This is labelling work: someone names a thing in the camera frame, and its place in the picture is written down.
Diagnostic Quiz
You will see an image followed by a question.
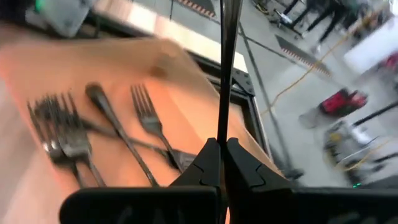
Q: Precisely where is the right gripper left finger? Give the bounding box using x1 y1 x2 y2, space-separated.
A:
58 138 223 224

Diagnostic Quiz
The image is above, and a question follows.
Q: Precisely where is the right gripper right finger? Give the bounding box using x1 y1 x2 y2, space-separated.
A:
226 137 398 224

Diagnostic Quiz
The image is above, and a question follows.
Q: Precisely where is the dark metal spoon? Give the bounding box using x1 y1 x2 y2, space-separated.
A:
84 82 160 188

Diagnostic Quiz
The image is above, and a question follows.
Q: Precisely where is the orange plastic bin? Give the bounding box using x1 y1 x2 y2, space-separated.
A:
0 36 282 224

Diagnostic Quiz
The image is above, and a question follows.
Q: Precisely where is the black striped-edge floor mat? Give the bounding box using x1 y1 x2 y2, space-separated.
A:
274 34 332 77
175 0 217 19

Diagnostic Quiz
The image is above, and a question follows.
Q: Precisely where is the white panel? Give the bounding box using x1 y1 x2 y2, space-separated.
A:
93 0 249 74

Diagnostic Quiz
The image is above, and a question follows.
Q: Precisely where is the black monitor stand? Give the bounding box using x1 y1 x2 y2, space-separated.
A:
273 0 346 45

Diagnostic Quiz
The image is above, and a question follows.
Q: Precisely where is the black corner bracket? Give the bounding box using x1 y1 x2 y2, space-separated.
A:
231 68 256 98

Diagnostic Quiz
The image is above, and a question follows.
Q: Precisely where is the gray metal base plate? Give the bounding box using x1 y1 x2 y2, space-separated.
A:
24 0 98 39

